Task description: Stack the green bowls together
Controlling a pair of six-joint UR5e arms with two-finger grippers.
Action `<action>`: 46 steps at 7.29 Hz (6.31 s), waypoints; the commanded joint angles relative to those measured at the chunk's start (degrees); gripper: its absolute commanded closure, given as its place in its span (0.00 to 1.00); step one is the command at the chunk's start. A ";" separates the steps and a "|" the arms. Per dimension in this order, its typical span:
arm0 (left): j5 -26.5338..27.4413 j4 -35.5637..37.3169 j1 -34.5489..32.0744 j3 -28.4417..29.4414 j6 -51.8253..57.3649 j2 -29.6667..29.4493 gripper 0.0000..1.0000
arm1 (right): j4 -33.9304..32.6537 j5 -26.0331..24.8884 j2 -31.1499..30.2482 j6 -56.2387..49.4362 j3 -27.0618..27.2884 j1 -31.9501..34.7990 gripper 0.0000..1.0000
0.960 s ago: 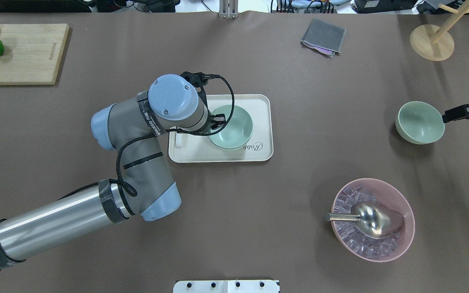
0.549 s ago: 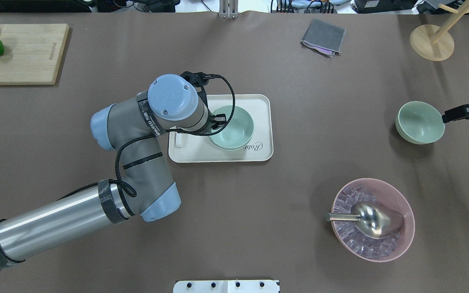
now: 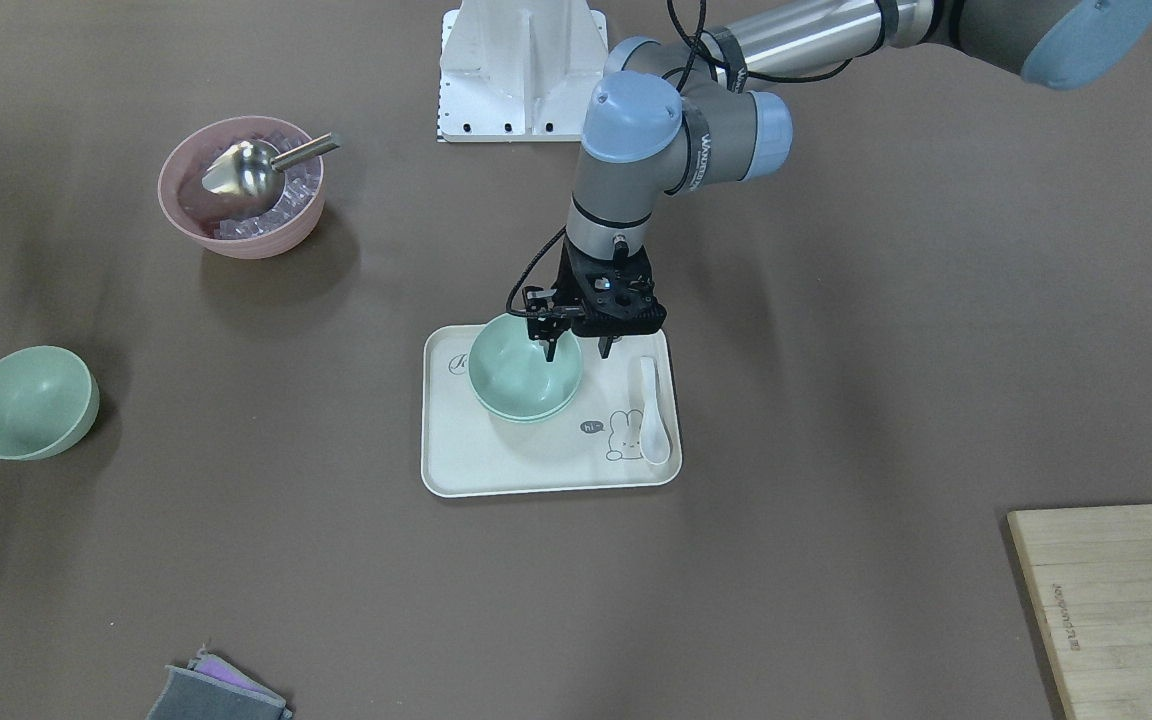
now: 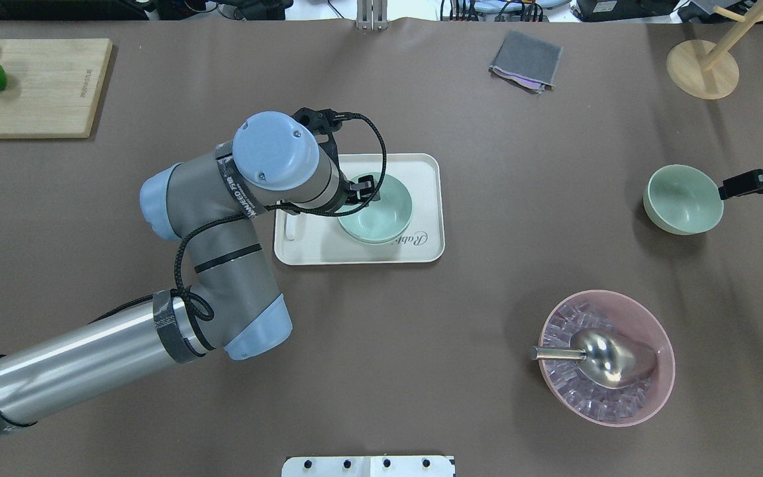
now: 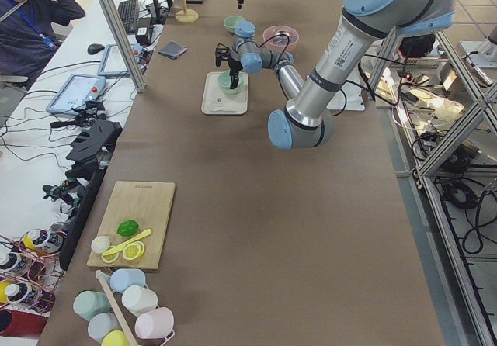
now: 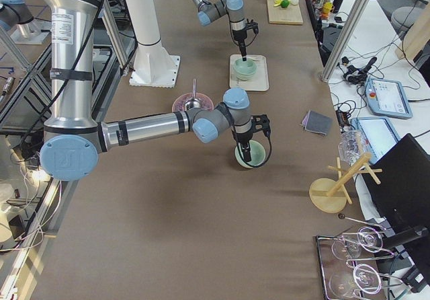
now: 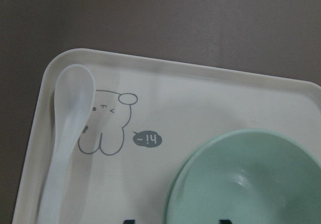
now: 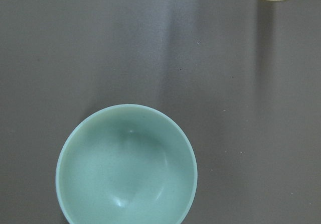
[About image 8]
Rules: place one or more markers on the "green bowl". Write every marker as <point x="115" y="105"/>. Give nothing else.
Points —
<point x="126" y="163"/>

